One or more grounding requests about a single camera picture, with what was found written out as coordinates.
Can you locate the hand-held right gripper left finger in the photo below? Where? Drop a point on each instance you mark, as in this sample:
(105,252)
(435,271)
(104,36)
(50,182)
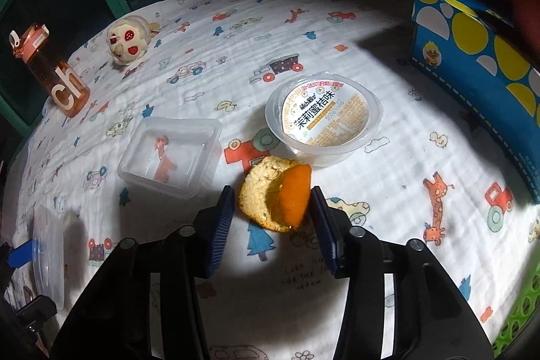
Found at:
(219,233)

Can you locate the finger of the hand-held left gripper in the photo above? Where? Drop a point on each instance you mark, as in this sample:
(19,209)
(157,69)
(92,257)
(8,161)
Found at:
(25,252)
(36,313)

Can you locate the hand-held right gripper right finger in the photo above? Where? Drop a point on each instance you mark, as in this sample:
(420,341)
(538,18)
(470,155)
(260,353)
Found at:
(325,233)

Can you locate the ribbed clear plastic container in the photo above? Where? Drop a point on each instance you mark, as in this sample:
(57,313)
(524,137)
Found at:
(48,284)

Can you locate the orange peel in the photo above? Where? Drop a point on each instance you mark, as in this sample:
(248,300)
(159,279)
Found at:
(291,195)

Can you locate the green plastic basket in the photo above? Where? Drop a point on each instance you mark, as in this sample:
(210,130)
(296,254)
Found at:
(521,326)

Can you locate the clear plastic tray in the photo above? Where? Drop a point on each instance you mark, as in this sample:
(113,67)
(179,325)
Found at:
(168,157)

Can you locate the labelled clear jelly cup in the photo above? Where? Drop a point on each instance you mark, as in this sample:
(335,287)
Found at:
(325,115)

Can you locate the printed cartoon tablecloth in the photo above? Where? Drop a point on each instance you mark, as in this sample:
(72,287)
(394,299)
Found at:
(400,132)

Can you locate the orange water bottle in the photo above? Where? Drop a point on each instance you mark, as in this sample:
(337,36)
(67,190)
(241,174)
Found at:
(59,81)

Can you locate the cream plush toy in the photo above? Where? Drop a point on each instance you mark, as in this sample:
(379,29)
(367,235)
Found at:
(126,41)

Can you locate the blue dotted tissue box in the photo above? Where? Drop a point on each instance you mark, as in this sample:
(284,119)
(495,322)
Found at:
(476,60)

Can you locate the red apple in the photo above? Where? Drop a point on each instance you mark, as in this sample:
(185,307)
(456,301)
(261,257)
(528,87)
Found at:
(529,9)

